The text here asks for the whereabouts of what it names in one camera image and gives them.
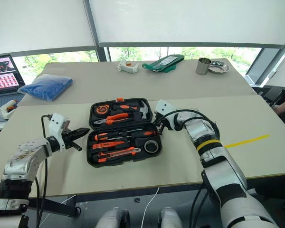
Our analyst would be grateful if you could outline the claw hammer black orange handle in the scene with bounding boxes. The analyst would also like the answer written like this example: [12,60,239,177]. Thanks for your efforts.
[112,100,150,120]

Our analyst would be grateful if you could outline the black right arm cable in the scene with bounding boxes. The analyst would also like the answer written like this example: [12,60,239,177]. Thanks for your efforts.
[153,108,217,130]

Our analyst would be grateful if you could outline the orange voltage tester pen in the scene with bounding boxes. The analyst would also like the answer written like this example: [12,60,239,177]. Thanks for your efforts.
[92,141,127,150]

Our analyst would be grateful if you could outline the grey electrical tape roll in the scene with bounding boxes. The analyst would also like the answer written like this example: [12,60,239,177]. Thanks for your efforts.
[143,140,161,153]

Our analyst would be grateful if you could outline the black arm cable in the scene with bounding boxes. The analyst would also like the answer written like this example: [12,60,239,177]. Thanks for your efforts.
[153,108,217,130]
[35,114,53,228]

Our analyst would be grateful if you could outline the steel dish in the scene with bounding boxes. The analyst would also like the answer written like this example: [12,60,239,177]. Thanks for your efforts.
[208,60,230,75]

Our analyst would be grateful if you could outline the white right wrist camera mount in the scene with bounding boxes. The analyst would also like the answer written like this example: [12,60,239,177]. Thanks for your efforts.
[153,99,176,120]

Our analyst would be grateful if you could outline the white plastic clamp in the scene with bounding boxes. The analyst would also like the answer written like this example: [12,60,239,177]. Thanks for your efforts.
[116,59,140,74]

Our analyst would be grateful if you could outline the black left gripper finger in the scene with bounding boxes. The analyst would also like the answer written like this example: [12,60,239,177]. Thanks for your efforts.
[70,141,83,152]
[72,127,91,141]

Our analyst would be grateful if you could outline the orange black utility knife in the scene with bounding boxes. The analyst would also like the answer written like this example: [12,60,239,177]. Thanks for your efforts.
[98,147,142,158]

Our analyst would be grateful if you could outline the thin white cable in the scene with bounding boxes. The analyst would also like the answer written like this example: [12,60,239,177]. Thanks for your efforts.
[39,194,77,228]

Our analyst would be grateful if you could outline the blue plastic bag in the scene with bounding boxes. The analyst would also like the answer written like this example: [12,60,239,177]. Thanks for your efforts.
[17,74,74,102]

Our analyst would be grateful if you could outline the black plastic tool case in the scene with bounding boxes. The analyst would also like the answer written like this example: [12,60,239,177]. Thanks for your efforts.
[85,97,163,168]

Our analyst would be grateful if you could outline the black orange screwdriver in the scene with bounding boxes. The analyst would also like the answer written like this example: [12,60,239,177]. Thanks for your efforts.
[106,130,157,141]
[94,128,143,141]

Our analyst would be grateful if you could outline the green packet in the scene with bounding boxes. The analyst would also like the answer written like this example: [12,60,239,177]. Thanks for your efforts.
[142,54,186,73]

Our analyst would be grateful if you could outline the orange black tape measure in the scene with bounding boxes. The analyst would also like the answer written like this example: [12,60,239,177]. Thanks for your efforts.
[95,104,111,115]

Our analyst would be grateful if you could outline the dark window frame post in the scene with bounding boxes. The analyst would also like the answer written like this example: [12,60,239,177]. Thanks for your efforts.
[82,0,110,63]

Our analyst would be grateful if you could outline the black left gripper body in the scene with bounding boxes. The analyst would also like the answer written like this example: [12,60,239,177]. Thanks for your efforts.
[61,130,75,150]

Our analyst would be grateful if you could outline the grey rounded robot knee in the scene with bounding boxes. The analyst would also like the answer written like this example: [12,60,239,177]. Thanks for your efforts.
[95,206,131,228]
[157,207,184,228]

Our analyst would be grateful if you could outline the yellow strip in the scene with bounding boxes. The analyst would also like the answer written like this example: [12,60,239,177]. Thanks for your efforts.
[224,133,270,149]

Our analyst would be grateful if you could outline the white glue gun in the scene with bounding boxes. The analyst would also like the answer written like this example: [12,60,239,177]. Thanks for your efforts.
[0,99,18,120]

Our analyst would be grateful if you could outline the open laptop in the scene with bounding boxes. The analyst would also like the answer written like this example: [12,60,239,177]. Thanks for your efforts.
[0,54,26,117]

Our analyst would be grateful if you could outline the steel cup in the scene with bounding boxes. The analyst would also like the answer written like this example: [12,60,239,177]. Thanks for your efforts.
[195,57,213,76]

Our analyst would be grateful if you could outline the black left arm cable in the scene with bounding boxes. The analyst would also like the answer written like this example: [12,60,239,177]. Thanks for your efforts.
[35,114,53,228]

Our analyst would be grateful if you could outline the black table leg bar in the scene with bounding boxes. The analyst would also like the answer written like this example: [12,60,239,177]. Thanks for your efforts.
[28,197,82,217]

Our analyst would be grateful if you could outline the black equipment beside table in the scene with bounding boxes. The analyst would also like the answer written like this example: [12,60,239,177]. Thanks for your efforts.
[258,85,285,108]

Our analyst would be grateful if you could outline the orange handled pliers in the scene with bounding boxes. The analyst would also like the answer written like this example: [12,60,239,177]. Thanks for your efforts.
[93,112,134,126]

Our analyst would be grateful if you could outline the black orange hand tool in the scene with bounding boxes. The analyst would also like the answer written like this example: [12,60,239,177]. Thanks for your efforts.
[92,153,135,165]

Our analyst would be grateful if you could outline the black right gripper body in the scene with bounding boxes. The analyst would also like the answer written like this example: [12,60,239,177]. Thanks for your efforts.
[152,113,168,128]

